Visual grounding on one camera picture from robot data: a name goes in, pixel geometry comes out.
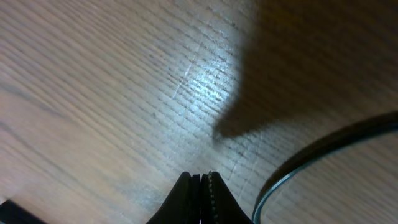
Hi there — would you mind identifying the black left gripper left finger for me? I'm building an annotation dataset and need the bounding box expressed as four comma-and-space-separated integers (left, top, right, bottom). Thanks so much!
147, 172, 201, 224

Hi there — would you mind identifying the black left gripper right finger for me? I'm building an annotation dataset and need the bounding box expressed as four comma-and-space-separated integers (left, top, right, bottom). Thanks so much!
201, 172, 252, 224

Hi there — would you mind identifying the black audio jack cable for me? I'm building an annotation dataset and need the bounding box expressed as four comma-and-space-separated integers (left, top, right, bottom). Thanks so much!
251, 111, 398, 224

